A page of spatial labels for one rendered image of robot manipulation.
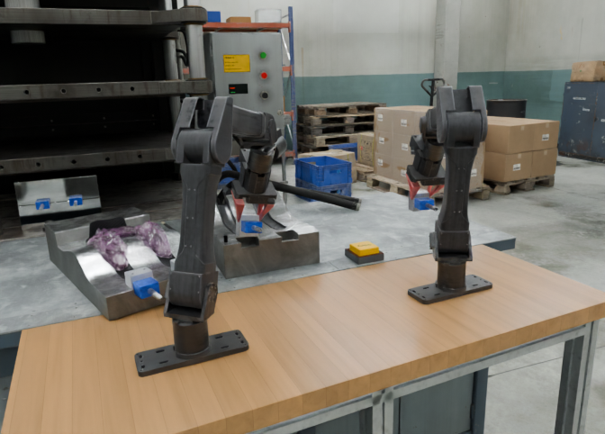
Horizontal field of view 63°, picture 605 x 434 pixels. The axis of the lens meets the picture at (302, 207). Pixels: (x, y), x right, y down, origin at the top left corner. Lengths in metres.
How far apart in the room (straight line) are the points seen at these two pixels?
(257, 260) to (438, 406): 0.85
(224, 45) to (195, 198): 1.26
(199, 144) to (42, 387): 0.48
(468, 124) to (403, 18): 8.08
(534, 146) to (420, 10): 4.10
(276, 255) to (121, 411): 0.59
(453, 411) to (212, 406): 1.16
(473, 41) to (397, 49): 1.54
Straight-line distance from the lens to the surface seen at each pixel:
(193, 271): 0.90
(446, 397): 1.81
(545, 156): 6.14
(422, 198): 1.46
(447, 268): 1.16
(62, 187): 1.99
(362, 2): 8.78
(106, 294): 1.13
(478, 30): 9.95
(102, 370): 0.98
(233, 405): 0.83
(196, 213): 0.89
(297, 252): 1.31
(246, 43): 2.11
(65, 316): 1.21
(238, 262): 1.26
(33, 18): 2.01
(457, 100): 1.14
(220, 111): 0.91
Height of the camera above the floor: 1.29
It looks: 15 degrees down
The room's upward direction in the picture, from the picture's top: 2 degrees counter-clockwise
